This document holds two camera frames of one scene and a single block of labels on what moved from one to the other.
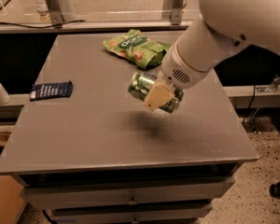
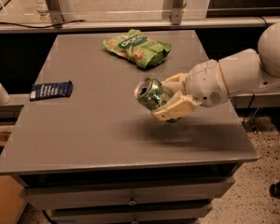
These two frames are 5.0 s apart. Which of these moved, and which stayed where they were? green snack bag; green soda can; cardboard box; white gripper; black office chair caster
Moved: white gripper; green soda can
Stayed: cardboard box; black office chair caster; green snack bag
